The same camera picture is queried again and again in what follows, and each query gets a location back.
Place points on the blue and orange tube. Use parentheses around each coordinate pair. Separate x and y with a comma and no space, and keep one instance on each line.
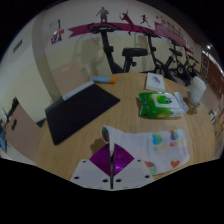
(103,79)

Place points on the black desk mat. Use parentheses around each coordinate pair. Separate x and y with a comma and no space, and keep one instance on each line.
(78,111)

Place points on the white paper cup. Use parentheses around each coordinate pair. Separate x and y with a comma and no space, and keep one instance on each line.
(197,90)

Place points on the green wet wipes pack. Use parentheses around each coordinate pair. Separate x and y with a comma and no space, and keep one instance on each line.
(160,105)

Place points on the wall poster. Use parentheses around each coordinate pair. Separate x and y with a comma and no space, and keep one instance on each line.
(56,31)

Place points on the black exercise bike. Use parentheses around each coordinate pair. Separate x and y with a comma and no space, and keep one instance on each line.
(181,70)
(108,50)
(192,65)
(163,68)

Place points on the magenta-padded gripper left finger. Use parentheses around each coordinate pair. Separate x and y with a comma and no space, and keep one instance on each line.
(91,175)

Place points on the white towel with colourful print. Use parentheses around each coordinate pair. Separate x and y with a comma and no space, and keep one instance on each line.
(160,150)

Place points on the ceiling spot lights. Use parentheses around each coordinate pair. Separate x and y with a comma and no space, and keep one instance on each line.
(208,47)

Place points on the grey wall vent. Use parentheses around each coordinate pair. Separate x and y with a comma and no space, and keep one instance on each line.
(17,46)

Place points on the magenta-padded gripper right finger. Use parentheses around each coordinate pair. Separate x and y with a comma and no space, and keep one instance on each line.
(133,175)

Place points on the magenta wall banner decal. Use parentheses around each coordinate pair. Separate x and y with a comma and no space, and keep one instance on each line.
(78,30)

